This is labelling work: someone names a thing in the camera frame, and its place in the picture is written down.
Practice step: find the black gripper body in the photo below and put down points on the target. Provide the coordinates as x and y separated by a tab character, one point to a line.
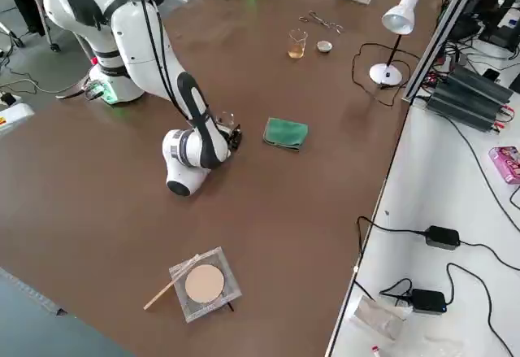
226	137

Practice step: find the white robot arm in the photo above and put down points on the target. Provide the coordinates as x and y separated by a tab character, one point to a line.
138	40

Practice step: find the folded green cloth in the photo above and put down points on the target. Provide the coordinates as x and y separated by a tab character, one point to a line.
285	132

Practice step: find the glass beaker with amber liquid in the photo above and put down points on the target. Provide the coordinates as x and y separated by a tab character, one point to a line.
297	48

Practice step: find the small white dish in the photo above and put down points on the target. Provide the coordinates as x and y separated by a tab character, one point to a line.
323	46

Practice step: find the metal crucible tongs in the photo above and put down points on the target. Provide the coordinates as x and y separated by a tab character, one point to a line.
323	20

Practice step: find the wooden test tube clamp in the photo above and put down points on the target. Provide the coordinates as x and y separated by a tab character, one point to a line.
160	296

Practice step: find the white desk lamp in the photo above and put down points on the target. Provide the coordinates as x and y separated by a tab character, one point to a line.
400	17

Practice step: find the white control box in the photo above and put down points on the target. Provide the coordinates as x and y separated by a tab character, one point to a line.
12	119

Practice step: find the black power supply unit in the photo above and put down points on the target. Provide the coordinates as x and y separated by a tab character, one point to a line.
483	84
463	107

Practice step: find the black power adapter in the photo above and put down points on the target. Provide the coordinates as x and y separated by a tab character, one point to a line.
443	237
426	301

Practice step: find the pink box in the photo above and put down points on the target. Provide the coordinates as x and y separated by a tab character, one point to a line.
505	164

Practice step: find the black monitor stand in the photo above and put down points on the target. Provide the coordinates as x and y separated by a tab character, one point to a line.
499	19

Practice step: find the aluminium frame post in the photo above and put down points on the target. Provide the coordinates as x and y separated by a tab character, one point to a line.
443	27

